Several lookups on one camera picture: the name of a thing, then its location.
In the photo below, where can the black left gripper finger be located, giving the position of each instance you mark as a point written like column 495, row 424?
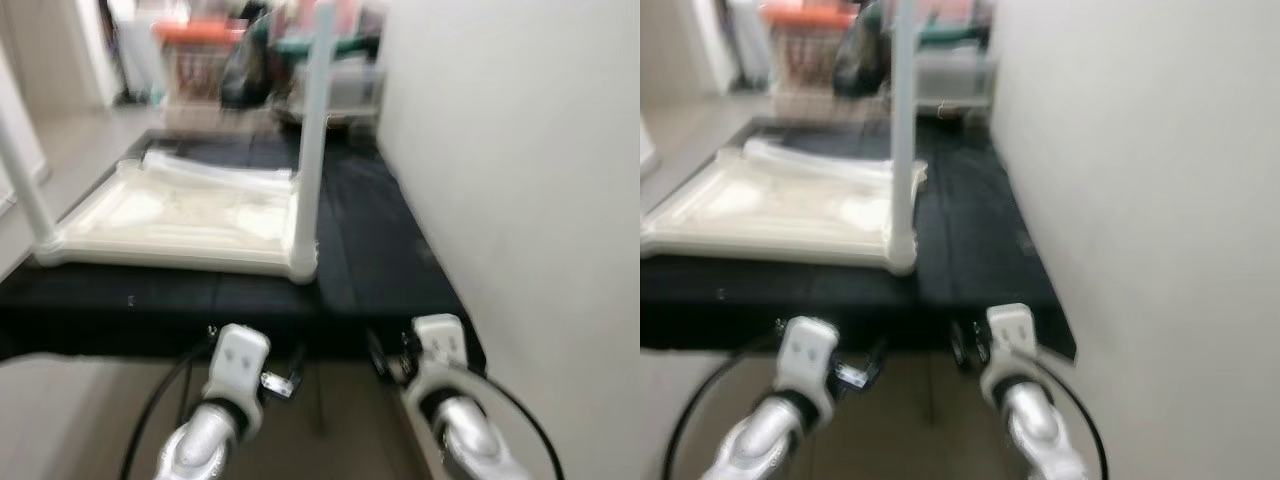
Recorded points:
column 298, row 360
column 878, row 352

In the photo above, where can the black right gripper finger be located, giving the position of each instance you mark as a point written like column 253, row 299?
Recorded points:
column 375, row 352
column 956, row 342

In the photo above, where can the white plastic table leg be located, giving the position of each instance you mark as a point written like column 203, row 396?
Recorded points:
column 25, row 185
column 220, row 175
column 820, row 163
column 905, row 130
column 312, row 140

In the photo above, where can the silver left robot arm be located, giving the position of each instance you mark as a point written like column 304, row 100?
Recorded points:
column 200, row 445
column 765, row 440

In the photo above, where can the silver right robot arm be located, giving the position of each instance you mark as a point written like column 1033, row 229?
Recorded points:
column 465, row 435
column 1035, row 430

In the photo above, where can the black tablecloth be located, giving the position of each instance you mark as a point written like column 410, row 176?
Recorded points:
column 380, row 240
column 980, row 230

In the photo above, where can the white plastic table top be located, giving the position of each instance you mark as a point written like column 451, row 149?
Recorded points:
column 770, row 215
column 170, row 225

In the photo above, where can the black wok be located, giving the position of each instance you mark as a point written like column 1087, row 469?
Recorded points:
column 960, row 108
column 345, row 115

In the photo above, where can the clear plastic storage box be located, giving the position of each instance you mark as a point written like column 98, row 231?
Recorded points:
column 955, row 75
column 355, row 85

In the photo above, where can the dark bag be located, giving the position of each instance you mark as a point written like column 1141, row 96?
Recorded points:
column 860, row 55
column 245, row 70

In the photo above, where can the green plastic lid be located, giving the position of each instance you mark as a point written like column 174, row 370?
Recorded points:
column 350, row 46
column 955, row 35

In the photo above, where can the orange lid storage box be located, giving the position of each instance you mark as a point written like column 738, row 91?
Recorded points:
column 200, row 60
column 805, row 45

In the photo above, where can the white cabinet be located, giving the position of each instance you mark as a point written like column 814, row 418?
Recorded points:
column 742, row 40
column 135, row 45

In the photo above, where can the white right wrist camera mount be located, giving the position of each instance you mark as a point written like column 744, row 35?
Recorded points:
column 1010, row 335
column 438, row 345

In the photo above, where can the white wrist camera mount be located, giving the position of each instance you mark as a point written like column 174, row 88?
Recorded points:
column 808, row 350
column 1010, row 335
column 240, row 355
column 438, row 345

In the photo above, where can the grey metal table frame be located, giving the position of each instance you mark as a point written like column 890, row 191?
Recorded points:
column 320, row 400

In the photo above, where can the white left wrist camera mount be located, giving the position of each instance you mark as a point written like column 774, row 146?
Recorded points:
column 808, row 350
column 240, row 355

